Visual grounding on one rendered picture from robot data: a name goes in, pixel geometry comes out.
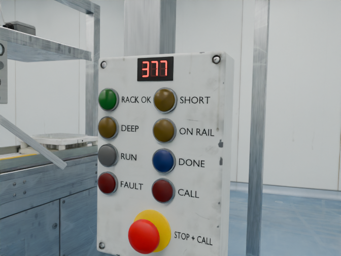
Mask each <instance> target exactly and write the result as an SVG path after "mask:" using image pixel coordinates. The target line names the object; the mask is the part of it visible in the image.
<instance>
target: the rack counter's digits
mask: <svg viewBox="0 0 341 256"><path fill-rule="evenodd" d="M150 77H168V60H149V61H141V78H150Z"/></svg>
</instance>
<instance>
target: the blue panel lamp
mask: <svg viewBox="0 0 341 256"><path fill-rule="evenodd" d="M153 164H154V167H155V168H156V169H157V170H158V171H160V172H168V171H169V170H170V169H171V168H172V167H173V164H174V160H173V157H172V155H171V154H170V153H169V152H168V151H166V150H159V151H157V152H156V153H155V155H154V157H153Z"/></svg>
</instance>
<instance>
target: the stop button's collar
mask: <svg viewBox="0 0 341 256"><path fill-rule="evenodd" d="M139 219H146V220H149V221H150V222H152V223H153V224H154V225H155V226H156V227H157V229H158V232H159V236H160V241H159V245H158V247H157V248H156V249H155V250H154V251H153V252H159V251H162V250H163V249H165V248H166V247H167V246H168V244H169V242H170V240H171V227H170V225H169V223H168V221H167V219H166V218H165V217H164V216H163V215H162V214H161V213H160V212H158V211H156V210H151V209H148V210H144V211H142V212H140V213H139V214H138V215H137V216H136V217H135V219H134V221H133V222H135V221H137V220H139ZM176 233H179V235H180V233H181V232H175V235H176ZM182 234H184V235H185V233H182ZM182 234H181V238H182ZM198 237H200V238H201V236H198ZM175 238H177V235H176V237H175ZM185 238H186V235H185ZM185 238H184V239H183V238H182V239H183V240H185ZM203 239H204V237H203ZM197 241H198V238H197ZM198 242H199V241H198ZM202 242H205V239H204V241H203V240H202ZM202 242H199V243H202ZM205 244H206V242H205Z"/></svg>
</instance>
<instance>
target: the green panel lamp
mask: <svg viewBox="0 0 341 256"><path fill-rule="evenodd" d="M116 102H117V98H116V95H115V93H114V92H113V91H112V90H110V89H105V90H104V91H102V92H101V93H100V95H99V104H100V106H101V107H102V108H103V109H105V110H111V109H113V108H114V107H115V105H116Z"/></svg>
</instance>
